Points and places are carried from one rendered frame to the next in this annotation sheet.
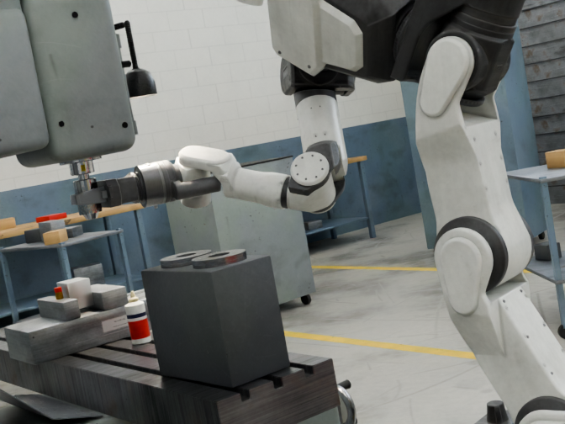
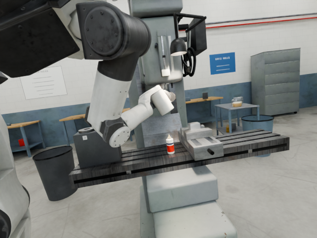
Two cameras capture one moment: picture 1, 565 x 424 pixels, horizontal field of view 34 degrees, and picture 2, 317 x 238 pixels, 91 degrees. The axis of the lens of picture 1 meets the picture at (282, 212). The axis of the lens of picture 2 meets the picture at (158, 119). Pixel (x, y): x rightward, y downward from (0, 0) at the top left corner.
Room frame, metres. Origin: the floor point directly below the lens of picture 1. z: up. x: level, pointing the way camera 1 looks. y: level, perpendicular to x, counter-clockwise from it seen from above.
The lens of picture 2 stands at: (2.29, -0.43, 1.27)
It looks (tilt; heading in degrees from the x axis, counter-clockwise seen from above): 10 degrees down; 121
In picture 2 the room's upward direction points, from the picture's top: 7 degrees counter-clockwise
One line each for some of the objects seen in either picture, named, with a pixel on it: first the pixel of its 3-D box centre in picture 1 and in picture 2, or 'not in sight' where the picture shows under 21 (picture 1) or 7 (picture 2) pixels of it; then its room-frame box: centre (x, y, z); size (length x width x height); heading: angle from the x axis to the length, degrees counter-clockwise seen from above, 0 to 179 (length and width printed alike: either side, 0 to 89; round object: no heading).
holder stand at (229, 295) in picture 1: (213, 313); (99, 144); (1.53, 0.14, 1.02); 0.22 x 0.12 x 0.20; 38
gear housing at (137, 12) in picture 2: not in sight; (154, 16); (1.85, 0.42, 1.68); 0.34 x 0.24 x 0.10; 126
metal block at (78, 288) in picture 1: (75, 294); (194, 128); (2.00, 0.48, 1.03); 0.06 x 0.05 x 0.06; 35
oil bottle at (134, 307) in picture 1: (136, 316); (170, 143); (1.89, 0.33, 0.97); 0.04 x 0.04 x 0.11
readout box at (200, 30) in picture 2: not in sight; (196, 38); (1.96, 0.82, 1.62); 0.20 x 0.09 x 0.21; 126
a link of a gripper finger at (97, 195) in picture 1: (91, 197); not in sight; (1.84, 0.37, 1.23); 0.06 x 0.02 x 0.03; 112
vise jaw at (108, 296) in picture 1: (100, 296); (197, 133); (2.03, 0.43, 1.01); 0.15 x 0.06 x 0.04; 35
